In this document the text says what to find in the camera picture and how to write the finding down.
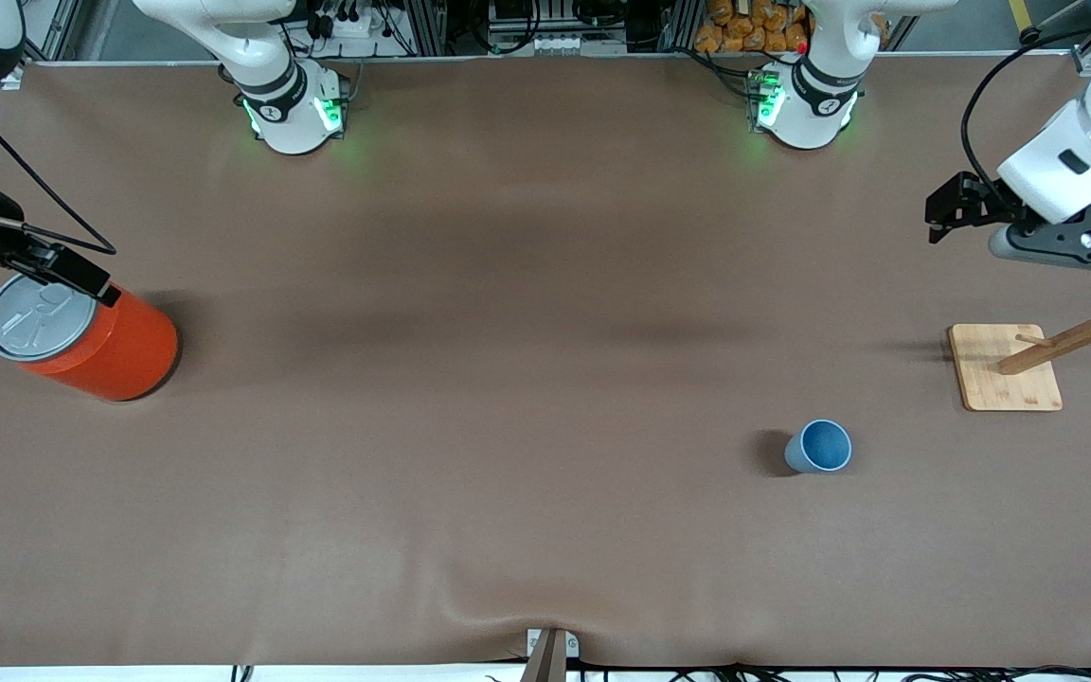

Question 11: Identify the wooden cup rack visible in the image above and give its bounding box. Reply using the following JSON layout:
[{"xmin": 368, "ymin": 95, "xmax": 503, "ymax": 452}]
[{"xmin": 948, "ymin": 273, "xmax": 1091, "ymax": 413}]

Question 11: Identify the light blue plastic cup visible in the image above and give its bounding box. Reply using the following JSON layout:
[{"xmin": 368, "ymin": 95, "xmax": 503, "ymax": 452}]
[{"xmin": 784, "ymin": 419, "xmax": 853, "ymax": 475}]

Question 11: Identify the black electronics box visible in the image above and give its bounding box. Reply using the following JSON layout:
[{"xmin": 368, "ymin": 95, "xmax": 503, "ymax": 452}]
[{"xmin": 487, "ymin": 0, "xmax": 630, "ymax": 39}]

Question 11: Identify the large orange can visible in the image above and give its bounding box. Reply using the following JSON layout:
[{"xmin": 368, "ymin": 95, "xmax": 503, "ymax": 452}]
[{"xmin": 0, "ymin": 270, "xmax": 181, "ymax": 403}]

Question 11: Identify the orange packaged snacks pile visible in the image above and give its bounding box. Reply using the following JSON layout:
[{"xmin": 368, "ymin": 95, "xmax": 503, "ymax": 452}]
[{"xmin": 694, "ymin": 0, "xmax": 814, "ymax": 55}]

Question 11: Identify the aluminium frame strut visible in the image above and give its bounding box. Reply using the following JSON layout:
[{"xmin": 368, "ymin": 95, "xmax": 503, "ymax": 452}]
[
  {"xmin": 23, "ymin": 0, "xmax": 82, "ymax": 67},
  {"xmin": 1019, "ymin": 0, "xmax": 1091, "ymax": 77}
]

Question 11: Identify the aluminium frame post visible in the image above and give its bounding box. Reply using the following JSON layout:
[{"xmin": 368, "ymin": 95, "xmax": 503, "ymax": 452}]
[
  {"xmin": 408, "ymin": 0, "xmax": 449, "ymax": 56},
  {"xmin": 664, "ymin": 0, "xmax": 704, "ymax": 53}
]

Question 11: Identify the small metal bracket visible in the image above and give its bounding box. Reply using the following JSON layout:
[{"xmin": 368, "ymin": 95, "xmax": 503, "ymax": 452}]
[{"xmin": 526, "ymin": 628, "xmax": 581, "ymax": 659}]

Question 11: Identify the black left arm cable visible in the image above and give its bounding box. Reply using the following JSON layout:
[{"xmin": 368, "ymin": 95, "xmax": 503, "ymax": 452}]
[{"xmin": 960, "ymin": 27, "xmax": 1091, "ymax": 190}]

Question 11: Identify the white power strip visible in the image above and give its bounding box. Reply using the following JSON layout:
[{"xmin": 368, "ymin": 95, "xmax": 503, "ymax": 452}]
[{"xmin": 309, "ymin": 5, "xmax": 385, "ymax": 39}]

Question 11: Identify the brown table mat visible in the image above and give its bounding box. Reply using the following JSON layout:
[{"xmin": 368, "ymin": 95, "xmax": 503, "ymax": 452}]
[{"xmin": 0, "ymin": 54, "xmax": 1091, "ymax": 669}]

